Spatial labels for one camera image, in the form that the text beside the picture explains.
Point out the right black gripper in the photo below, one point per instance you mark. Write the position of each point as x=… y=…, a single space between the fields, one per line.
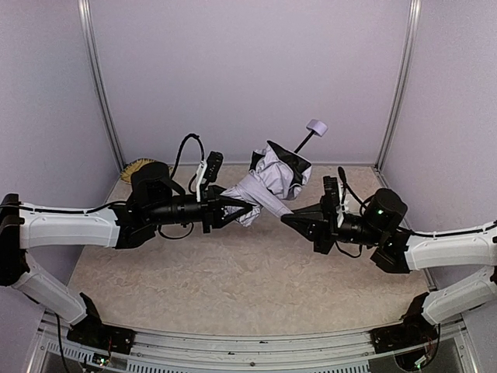
x=326 y=224

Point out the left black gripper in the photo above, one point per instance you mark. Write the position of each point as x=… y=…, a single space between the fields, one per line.
x=210 y=211

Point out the lavender folding umbrella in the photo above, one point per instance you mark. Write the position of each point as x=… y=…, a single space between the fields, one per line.
x=275 y=174

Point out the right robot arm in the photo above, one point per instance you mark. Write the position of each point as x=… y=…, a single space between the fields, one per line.
x=398 y=250

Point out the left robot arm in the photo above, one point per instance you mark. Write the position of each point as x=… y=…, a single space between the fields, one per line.
x=155 y=200

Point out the yellow woven mat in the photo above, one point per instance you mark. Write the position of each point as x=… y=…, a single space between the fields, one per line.
x=132 y=168

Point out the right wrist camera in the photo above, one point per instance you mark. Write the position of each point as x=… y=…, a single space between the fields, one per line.
x=347 y=205

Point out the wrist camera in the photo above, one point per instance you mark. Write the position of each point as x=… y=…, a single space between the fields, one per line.
x=207 y=172
x=347 y=205

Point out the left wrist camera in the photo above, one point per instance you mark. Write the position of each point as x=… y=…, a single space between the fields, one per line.
x=207 y=172

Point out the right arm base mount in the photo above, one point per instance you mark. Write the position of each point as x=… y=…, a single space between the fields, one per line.
x=401 y=336

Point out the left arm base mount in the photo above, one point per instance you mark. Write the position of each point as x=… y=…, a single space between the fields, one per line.
x=112 y=339

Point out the right aluminium frame post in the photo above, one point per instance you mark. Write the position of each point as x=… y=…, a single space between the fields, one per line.
x=401 y=84

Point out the aluminium frame post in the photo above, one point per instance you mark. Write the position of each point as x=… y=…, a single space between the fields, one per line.
x=401 y=84
x=85 y=14

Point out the front aluminium rail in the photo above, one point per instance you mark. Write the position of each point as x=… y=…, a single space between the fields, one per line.
x=154 y=351

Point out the left aluminium frame post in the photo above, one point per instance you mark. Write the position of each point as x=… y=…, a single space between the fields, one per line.
x=85 y=14

